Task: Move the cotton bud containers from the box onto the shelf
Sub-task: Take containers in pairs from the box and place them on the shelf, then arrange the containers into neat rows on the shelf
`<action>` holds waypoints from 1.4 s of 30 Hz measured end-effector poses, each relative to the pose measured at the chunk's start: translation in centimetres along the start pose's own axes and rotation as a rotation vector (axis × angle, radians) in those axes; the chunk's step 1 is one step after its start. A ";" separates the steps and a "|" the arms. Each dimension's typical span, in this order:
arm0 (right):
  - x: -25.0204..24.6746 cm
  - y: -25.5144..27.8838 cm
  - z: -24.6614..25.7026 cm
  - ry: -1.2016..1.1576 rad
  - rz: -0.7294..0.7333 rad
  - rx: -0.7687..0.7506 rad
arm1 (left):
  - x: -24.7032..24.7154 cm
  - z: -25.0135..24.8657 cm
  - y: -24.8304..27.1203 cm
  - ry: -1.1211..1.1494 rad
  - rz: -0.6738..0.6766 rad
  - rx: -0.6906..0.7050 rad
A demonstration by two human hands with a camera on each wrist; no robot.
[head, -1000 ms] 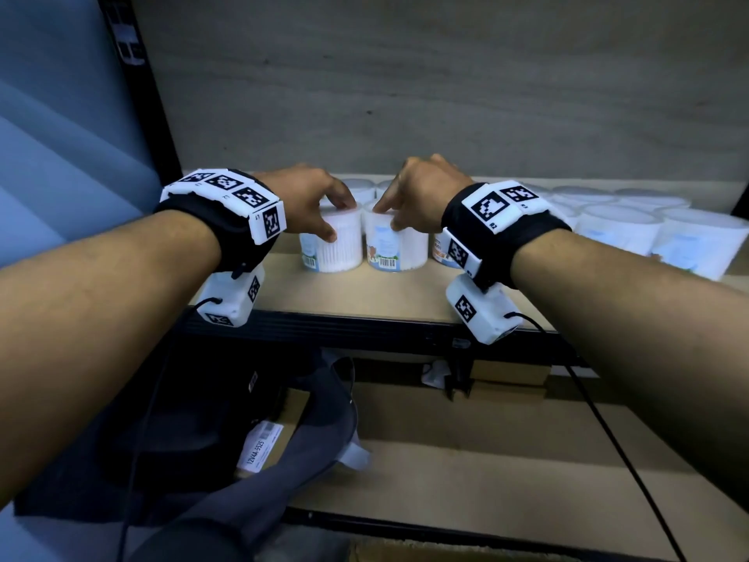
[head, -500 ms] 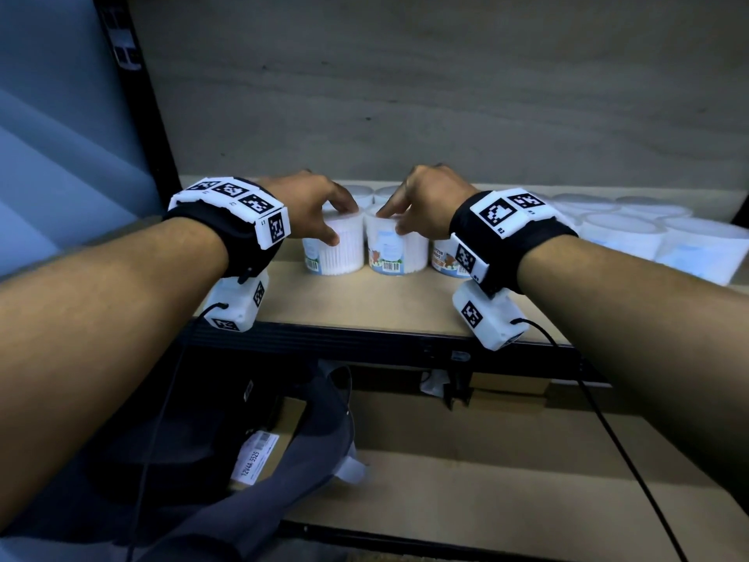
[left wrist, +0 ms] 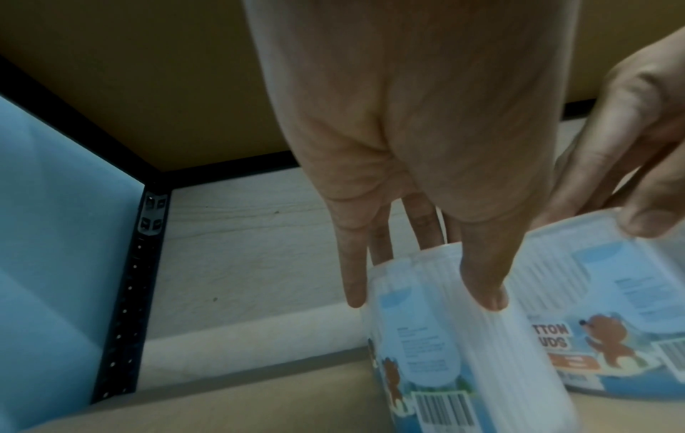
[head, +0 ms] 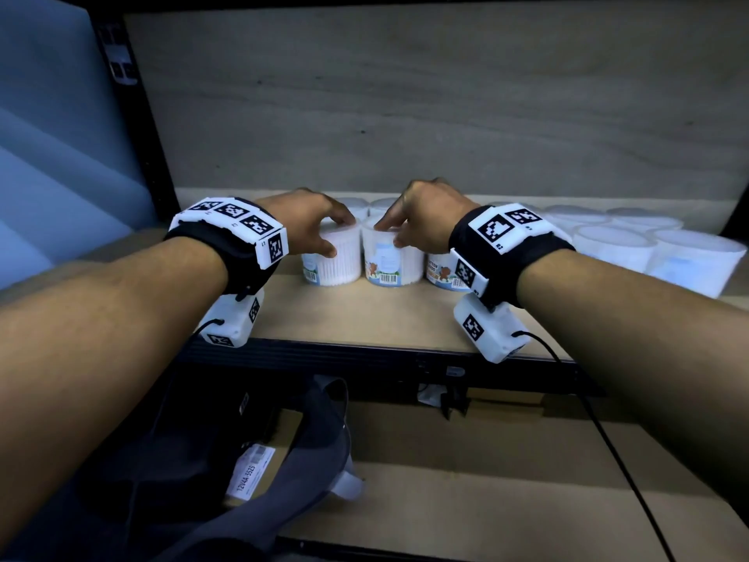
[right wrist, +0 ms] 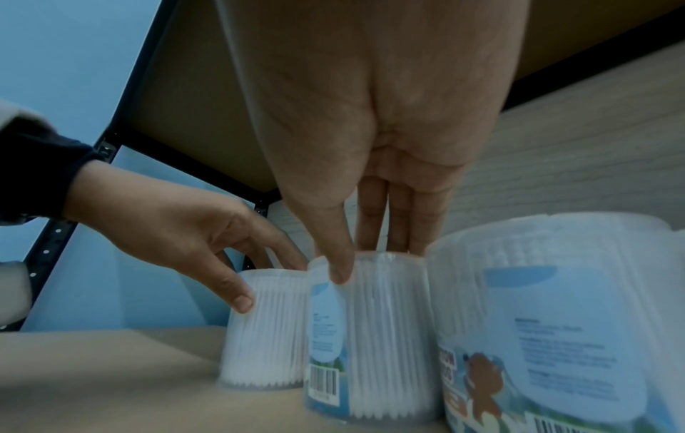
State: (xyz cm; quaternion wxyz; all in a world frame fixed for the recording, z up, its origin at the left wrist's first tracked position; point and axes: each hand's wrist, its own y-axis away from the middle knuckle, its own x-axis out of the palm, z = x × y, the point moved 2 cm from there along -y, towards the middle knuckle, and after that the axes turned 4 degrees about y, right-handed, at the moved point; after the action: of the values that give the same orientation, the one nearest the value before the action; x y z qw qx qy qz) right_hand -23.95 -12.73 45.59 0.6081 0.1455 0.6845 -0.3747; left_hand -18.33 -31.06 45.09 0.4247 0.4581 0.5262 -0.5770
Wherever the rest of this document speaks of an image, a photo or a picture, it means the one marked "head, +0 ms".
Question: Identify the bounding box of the group of cotton bud tubs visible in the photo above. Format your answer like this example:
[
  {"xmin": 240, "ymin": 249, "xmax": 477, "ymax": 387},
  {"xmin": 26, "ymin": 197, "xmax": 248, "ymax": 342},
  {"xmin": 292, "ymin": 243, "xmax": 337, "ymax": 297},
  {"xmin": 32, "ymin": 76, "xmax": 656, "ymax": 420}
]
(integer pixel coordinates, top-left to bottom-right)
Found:
[{"xmin": 334, "ymin": 195, "xmax": 748, "ymax": 301}]

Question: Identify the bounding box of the cotton bud tub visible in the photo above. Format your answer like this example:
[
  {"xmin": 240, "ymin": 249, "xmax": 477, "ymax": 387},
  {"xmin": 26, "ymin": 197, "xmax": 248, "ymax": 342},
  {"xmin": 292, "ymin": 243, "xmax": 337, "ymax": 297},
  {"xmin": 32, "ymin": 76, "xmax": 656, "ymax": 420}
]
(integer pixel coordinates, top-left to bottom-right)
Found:
[
  {"xmin": 361, "ymin": 215, "xmax": 425, "ymax": 289},
  {"xmin": 301, "ymin": 219, "xmax": 364, "ymax": 287}
]

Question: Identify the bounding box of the dark grey plastic bag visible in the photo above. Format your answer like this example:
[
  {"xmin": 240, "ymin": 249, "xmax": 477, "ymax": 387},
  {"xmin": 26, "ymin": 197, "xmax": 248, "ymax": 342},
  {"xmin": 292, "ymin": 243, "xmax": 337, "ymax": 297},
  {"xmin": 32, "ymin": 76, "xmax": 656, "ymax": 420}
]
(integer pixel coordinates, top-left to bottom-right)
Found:
[{"xmin": 76, "ymin": 374, "xmax": 364, "ymax": 562}]

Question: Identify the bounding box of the white crumpled paper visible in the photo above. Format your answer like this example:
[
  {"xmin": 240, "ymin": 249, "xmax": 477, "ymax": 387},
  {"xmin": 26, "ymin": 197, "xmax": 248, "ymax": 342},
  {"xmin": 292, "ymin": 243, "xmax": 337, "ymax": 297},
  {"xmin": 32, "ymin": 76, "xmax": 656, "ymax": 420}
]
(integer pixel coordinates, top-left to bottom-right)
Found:
[{"xmin": 416, "ymin": 382, "xmax": 449, "ymax": 409}]

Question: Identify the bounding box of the person's left hand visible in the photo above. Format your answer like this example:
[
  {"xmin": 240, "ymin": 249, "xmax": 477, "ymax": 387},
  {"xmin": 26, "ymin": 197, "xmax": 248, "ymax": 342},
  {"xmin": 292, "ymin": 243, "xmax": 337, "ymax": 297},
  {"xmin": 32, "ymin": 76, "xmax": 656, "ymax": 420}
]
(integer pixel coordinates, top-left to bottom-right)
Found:
[{"xmin": 255, "ymin": 187, "xmax": 357, "ymax": 258}]

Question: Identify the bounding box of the person's left forearm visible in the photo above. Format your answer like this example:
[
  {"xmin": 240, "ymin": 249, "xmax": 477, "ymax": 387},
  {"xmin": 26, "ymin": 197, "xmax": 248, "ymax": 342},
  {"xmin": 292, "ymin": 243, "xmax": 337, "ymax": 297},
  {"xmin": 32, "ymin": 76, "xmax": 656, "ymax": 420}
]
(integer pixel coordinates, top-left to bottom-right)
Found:
[{"xmin": 0, "ymin": 237, "xmax": 229, "ymax": 545}]

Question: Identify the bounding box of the black metal wooden shelf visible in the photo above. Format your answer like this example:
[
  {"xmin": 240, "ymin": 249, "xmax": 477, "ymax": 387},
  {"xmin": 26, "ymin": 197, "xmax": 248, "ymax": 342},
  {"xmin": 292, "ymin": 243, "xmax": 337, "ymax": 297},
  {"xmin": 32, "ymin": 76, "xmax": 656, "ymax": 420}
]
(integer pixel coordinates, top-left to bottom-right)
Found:
[{"xmin": 0, "ymin": 0, "xmax": 749, "ymax": 562}]

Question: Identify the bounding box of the brown carton with white label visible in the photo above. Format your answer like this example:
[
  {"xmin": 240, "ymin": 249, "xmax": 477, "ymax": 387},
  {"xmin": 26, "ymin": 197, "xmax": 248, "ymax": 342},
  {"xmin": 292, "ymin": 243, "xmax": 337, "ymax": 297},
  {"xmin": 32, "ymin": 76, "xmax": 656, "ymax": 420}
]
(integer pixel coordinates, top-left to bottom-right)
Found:
[{"xmin": 225, "ymin": 409, "xmax": 305, "ymax": 504}]

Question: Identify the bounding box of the person's right hand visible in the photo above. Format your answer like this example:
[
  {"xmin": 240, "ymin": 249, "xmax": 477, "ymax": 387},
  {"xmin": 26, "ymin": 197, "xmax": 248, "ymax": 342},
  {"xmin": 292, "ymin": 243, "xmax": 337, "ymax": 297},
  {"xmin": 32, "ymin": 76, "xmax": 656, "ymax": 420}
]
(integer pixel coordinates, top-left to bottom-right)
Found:
[{"xmin": 374, "ymin": 178, "xmax": 481, "ymax": 255}]

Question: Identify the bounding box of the person's right forearm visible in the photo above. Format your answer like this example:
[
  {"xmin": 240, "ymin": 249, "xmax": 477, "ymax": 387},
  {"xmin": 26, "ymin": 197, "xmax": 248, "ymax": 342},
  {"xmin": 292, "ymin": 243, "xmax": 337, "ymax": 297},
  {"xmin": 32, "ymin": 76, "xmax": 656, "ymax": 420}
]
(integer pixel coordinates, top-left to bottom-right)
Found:
[{"xmin": 516, "ymin": 249, "xmax": 749, "ymax": 510}]

